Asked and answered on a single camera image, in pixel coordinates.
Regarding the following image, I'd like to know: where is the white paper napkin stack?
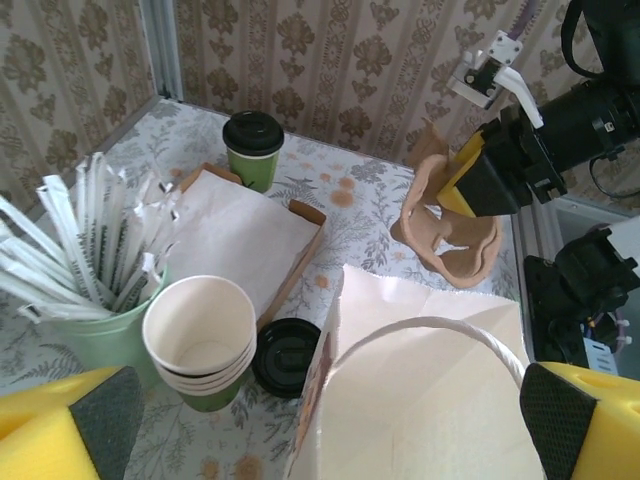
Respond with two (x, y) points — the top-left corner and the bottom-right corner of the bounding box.
(167, 172), (321, 321)

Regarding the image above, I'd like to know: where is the floral tablecloth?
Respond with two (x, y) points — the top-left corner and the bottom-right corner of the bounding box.
(0, 97), (521, 480)

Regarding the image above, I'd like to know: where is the aluminium corner post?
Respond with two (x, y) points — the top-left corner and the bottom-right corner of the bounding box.
(142, 0), (182, 104)

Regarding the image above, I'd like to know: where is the brown pulp cup carrier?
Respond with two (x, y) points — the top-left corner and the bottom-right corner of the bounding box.
(391, 117), (504, 291)

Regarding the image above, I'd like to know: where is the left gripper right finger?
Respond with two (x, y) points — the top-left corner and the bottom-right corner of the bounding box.
(519, 362), (640, 480)

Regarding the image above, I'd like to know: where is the paper wrapped straw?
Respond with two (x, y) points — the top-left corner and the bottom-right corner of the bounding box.
(17, 302), (114, 324)
(74, 152), (117, 301)
(35, 173), (109, 306)
(97, 149), (126, 301)
(112, 252), (162, 314)
(0, 194), (96, 301)
(119, 174), (161, 301)

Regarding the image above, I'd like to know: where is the green straw holder cup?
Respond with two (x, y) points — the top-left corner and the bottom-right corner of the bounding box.
(49, 263), (170, 386)

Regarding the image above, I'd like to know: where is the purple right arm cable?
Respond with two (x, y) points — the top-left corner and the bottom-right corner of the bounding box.
(512, 0), (539, 36)

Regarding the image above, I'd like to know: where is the black plastic cup lid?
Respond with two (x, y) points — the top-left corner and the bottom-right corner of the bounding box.
(251, 317), (324, 400)
(222, 110), (285, 156)

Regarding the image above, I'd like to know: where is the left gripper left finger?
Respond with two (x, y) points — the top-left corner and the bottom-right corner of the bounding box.
(0, 365), (146, 480)

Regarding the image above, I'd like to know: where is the white slotted cable duct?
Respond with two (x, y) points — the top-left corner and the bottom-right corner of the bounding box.
(579, 327), (631, 374)

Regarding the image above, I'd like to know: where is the white printed paper bag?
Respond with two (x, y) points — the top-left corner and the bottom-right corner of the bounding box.
(284, 263), (546, 480)

